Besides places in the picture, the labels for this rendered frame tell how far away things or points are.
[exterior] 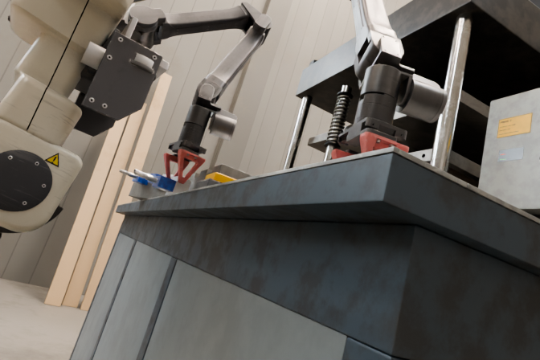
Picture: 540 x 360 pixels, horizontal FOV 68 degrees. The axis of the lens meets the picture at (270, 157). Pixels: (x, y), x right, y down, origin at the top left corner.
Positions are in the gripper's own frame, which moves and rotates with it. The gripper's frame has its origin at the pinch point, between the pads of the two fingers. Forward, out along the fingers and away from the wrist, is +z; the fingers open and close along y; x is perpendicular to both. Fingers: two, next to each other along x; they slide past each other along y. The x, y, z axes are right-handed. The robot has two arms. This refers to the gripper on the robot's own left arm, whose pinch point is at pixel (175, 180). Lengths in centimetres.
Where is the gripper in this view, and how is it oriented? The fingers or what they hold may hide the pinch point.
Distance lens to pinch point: 101.3
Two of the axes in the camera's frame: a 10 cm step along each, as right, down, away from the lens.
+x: -7.8, -3.7, -5.0
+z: -2.7, 9.3, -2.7
